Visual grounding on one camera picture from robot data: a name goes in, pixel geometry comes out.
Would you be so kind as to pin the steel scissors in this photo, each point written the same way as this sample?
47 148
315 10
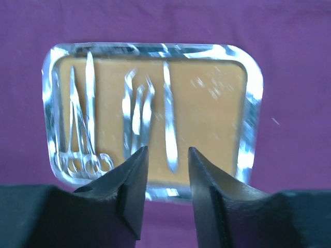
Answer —
72 161

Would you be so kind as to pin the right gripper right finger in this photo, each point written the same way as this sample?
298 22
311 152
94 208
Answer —
210 188

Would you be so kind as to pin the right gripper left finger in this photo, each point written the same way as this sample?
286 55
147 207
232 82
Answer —
118 199

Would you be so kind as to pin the purple cloth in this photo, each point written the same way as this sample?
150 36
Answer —
289 40

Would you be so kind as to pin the steel scalpel handle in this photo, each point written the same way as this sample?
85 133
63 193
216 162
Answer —
169 118

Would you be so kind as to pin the steel tray yellow liner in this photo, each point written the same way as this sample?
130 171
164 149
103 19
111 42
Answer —
217 93

